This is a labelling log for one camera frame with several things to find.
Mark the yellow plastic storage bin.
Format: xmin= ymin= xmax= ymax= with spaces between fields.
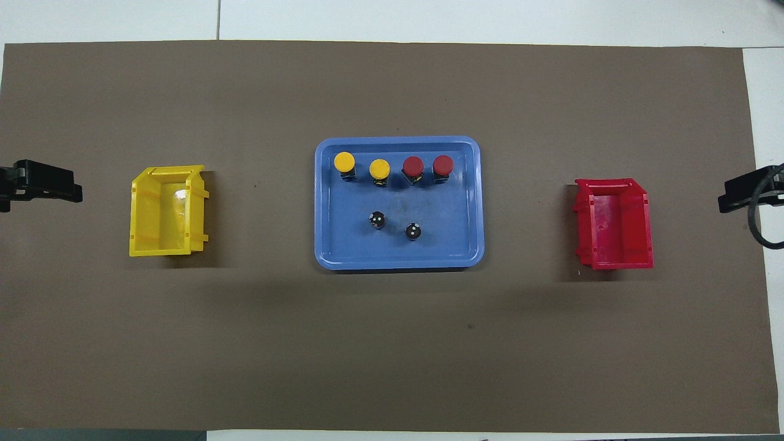
xmin=129 ymin=165 xmax=210 ymax=258

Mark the red plastic storage bin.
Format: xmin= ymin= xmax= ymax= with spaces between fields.
xmin=573 ymin=178 xmax=655 ymax=271

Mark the blue plastic tray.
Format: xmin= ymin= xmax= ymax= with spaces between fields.
xmin=314 ymin=136 xmax=485 ymax=271

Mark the brown paper table mat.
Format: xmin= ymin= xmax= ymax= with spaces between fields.
xmin=0 ymin=40 xmax=780 ymax=434

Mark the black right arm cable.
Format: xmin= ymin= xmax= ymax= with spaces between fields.
xmin=746 ymin=165 xmax=784 ymax=250

